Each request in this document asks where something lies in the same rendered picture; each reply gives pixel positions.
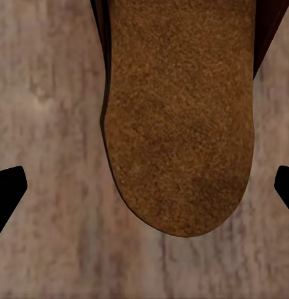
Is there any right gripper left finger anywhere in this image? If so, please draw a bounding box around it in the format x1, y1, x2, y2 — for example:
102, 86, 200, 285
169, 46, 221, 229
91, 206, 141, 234
0, 166, 27, 233

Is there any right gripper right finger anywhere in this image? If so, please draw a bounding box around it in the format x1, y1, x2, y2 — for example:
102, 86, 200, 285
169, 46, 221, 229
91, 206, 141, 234
274, 166, 289, 208

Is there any sandal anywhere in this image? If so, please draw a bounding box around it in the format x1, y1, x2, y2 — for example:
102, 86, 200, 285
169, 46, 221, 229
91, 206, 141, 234
90, 0, 289, 238

